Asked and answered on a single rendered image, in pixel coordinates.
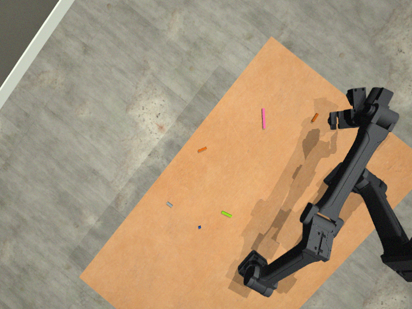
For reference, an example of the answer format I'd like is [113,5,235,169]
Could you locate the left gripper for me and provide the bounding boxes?
[328,111,360,130]

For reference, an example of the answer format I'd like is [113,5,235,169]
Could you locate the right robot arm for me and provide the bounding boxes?
[352,168,412,282]

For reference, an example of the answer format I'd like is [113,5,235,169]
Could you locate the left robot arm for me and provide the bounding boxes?
[238,87,400,297]

